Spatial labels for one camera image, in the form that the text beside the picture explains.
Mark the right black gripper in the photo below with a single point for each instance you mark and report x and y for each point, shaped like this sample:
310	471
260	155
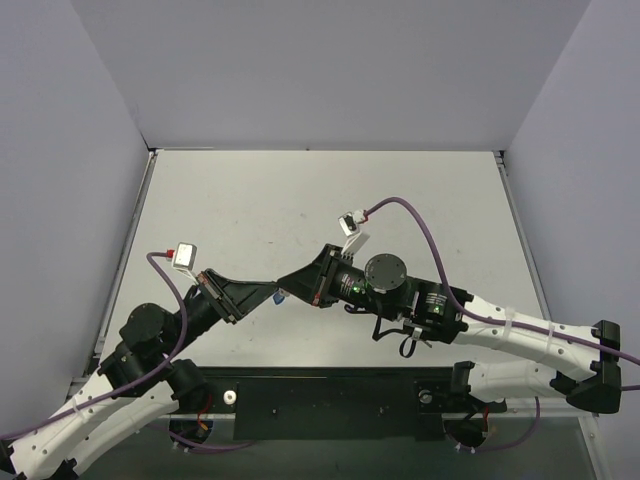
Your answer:
325	276

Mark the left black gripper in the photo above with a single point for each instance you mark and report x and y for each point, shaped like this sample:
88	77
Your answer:
217	297

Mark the blue key tag with ring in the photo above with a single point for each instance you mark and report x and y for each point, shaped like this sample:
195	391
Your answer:
279	297

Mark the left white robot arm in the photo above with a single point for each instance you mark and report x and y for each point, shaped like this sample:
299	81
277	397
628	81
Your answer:
140	381

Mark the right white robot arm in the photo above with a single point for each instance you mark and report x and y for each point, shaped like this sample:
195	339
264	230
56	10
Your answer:
552	360

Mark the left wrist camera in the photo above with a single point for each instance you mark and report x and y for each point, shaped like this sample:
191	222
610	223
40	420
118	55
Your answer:
183	256

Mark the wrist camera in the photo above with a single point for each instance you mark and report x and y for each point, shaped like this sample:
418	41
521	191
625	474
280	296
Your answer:
350	224
183	256

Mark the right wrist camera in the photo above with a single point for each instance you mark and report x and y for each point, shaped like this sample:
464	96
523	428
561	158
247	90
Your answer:
350	224

